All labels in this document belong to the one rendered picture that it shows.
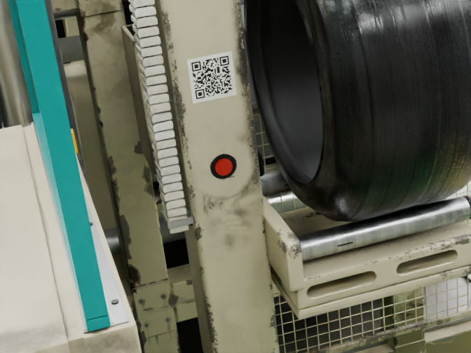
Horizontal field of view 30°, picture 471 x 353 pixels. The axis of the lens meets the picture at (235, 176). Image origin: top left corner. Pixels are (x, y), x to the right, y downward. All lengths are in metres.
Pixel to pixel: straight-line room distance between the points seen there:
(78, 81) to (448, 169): 1.09
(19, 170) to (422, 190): 0.70
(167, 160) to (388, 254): 0.43
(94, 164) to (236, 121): 0.85
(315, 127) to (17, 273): 1.09
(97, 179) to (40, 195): 1.29
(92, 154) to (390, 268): 0.95
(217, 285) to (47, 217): 0.70
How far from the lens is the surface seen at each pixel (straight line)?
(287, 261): 1.48
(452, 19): 1.39
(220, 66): 1.44
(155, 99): 1.44
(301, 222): 1.84
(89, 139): 2.23
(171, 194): 1.50
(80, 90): 2.23
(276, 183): 1.77
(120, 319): 0.73
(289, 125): 1.82
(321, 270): 1.54
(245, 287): 1.61
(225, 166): 1.49
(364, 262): 1.56
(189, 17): 1.41
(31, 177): 1.04
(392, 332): 2.33
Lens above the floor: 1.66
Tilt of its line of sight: 24 degrees down
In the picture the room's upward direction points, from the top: 7 degrees counter-clockwise
